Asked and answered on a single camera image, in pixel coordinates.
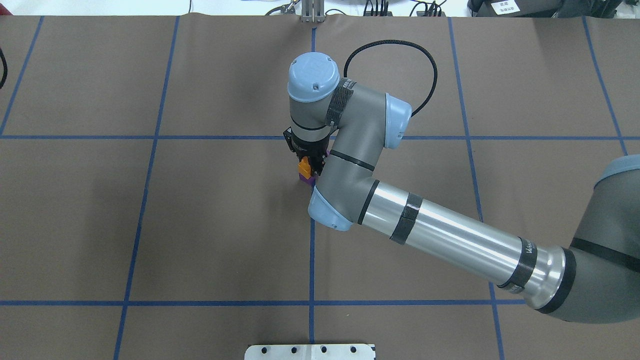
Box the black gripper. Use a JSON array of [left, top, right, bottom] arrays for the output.
[[283, 127, 330, 166]]

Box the orange trapezoid block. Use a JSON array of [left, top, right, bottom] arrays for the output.
[[297, 156, 314, 179]]

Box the purple trapezoid block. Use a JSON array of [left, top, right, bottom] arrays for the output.
[[298, 150, 330, 187]]

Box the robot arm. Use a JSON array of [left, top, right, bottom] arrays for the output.
[[285, 52, 640, 324]]

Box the white metal plate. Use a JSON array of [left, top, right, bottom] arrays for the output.
[[244, 343, 377, 360]]

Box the black box with label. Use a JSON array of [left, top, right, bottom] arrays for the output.
[[467, 0, 622, 19]]

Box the metal mounting bracket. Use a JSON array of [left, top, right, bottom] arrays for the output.
[[299, 0, 326, 24]]

